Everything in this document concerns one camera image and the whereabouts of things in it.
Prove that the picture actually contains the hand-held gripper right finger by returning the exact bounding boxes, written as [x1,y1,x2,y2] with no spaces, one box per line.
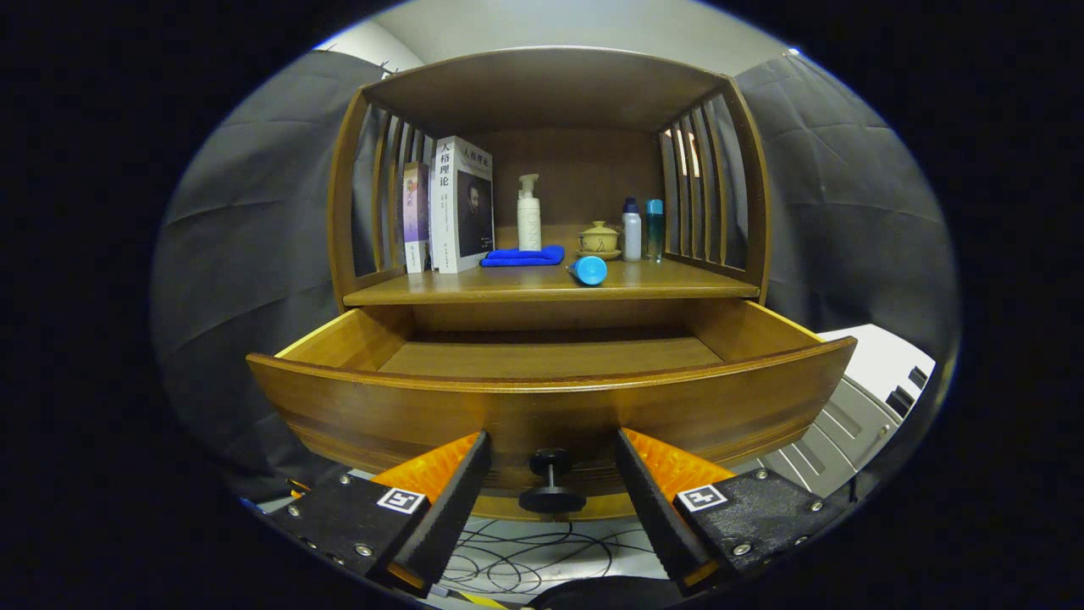
[615,428,848,598]

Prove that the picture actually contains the wooden countertop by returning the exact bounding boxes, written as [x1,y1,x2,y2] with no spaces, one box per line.
[343,225,761,307]

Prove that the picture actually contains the wooden cabinet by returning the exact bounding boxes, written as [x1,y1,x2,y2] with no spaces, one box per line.
[328,47,772,522]

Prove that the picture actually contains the white bottle with blue cap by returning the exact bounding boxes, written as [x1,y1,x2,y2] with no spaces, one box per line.
[622,197,644,262]

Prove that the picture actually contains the white pump bottle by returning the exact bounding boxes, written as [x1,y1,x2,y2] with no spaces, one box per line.
[517,174,543,252]

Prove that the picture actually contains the thick white portrait book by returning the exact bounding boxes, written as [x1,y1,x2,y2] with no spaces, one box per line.
[429,136,495,275]

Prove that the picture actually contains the thin purple book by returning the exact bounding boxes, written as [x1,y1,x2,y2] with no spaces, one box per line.
[402,161,433,275]

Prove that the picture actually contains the blue folded cloth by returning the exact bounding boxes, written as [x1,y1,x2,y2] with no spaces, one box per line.
[479,245,566,268]

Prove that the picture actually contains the yellow lidded teacup with saucer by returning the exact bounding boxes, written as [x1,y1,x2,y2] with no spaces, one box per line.
[577,220,622,261]

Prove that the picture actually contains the black floor cables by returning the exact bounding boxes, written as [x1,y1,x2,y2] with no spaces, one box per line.
[436,517,661,607]

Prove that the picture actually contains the black backdrop cloth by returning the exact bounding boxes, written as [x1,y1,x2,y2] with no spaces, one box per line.
[151,49,962,501]

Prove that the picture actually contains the white and grey appliance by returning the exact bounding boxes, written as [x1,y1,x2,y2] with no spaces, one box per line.
[758,324,937,501]

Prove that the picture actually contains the wooden drawer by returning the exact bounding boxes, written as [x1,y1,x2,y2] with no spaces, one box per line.
[246,298,858,520]

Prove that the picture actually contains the black drawer knob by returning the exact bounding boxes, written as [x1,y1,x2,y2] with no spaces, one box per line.
[518,448,587,515]

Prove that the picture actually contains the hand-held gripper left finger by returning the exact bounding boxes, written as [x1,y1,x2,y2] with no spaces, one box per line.
[269,429,494,598]

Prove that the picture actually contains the teal clear bottle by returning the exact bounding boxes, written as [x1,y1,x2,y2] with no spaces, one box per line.
[645,199,666,262]

